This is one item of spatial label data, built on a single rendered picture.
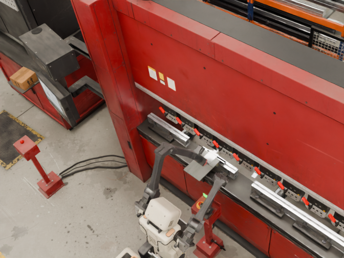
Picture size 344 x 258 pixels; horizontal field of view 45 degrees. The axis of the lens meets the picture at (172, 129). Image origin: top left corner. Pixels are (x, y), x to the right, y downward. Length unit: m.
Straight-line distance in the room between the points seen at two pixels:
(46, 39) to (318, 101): 2.19
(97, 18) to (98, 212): 2.26
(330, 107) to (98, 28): 1.78
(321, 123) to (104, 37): 1.74
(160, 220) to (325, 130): 1.24
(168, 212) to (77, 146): 2.60
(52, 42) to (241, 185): 1.92
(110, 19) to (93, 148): 2.27
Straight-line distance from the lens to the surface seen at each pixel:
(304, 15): 4.42
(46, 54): 3.42
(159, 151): 2.96
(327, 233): 3.35
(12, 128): 5.86
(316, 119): 2.47
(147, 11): 2.95
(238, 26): 2.70
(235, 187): 3.58
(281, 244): 3.65
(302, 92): 2.37
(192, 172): 3.53
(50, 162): 5.27
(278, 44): 2.57
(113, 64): 3.50
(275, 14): 4.93
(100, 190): 4.82
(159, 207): 2.94
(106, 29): 3.31
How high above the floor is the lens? 3.91
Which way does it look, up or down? 49 degrees down
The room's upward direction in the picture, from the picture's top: 10 degrees counter-clockwise
